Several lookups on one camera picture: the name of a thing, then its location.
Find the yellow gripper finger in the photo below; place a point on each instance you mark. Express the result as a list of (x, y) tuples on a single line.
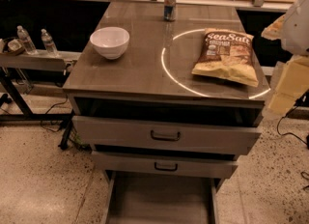
[(273, 31)]

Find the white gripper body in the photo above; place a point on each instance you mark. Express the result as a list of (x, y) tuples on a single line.
[(297, 30)]

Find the redbull can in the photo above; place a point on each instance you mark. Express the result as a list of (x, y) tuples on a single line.
[(170, 10)]

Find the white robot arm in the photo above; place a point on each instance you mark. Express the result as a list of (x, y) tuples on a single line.
[(292, 29)]

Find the grey drawer cabinet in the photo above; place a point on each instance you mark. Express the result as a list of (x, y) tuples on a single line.
[(153, 82)]

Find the open bottom drawer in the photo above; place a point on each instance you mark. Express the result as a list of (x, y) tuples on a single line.
[(137, 198)]

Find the sea salt chips bag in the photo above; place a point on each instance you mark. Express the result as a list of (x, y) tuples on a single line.
[(227, 54)]

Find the white bowl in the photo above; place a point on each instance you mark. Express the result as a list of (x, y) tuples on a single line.
[(110, 42)]

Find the right plastic water bottle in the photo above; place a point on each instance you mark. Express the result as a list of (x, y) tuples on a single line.
[(49, 44)]

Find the plastic water bottle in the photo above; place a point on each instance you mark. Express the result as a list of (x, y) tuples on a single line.
[(49, 44), (26, 40)]

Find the grey side bench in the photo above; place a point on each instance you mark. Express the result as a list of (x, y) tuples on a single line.
[(40, 61)]

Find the left plastic water bottle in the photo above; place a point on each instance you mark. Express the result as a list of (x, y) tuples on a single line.
[(26, 40)]

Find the small dark bowl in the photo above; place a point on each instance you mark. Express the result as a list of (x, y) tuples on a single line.
[(11, 46)]

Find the top drawer with handle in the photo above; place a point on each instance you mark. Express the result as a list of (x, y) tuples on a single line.
[(166, 136)]

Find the drawer with handle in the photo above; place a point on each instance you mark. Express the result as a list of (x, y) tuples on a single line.
[(165, 165), (166, 136)]

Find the middle drawer with handle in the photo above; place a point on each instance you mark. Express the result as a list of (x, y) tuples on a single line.
[(165, 165)]

